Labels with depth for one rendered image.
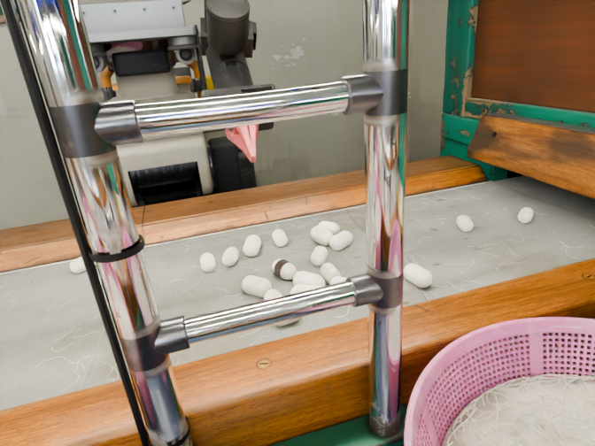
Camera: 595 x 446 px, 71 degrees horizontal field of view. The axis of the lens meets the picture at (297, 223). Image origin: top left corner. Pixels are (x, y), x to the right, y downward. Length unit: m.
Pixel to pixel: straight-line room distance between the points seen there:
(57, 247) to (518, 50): 0.74
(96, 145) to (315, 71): 2.44
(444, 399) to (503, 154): 0.44
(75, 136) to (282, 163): 2.45
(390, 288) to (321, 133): 2.42
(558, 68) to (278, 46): 1.99
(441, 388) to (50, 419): 0.27
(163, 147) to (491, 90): 0.71
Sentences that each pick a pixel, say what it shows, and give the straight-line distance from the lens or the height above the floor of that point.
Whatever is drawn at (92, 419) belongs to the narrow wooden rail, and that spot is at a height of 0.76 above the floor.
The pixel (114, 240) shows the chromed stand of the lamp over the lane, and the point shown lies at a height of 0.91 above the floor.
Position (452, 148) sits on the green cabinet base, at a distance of 0.89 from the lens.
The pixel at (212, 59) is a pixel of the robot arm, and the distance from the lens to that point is 0.66.
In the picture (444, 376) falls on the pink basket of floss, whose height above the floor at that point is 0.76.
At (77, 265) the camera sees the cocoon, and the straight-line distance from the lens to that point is 0.60.
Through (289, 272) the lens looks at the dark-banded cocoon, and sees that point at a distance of 0.47.
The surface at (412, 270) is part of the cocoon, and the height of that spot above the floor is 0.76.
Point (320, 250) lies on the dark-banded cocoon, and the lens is 0.50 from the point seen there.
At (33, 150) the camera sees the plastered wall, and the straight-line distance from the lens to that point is 2.63.
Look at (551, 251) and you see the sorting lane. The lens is 0.57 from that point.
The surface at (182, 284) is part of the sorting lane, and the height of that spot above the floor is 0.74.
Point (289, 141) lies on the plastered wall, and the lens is 2.61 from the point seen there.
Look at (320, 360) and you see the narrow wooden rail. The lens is 0.33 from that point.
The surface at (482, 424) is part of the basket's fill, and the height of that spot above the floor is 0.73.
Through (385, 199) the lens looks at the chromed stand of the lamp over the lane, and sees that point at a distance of 0.24.
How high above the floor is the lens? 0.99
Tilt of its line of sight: 23 degrees down
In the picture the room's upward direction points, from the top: 5 degrees counter-clockwise
